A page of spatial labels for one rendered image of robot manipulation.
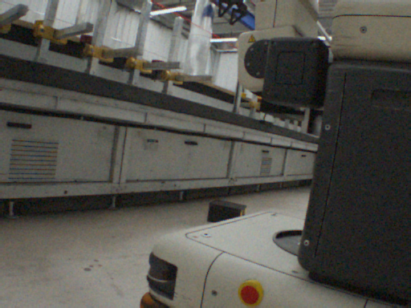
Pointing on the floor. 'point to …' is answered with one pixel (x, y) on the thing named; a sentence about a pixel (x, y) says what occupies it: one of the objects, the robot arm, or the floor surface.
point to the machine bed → (126, 149)
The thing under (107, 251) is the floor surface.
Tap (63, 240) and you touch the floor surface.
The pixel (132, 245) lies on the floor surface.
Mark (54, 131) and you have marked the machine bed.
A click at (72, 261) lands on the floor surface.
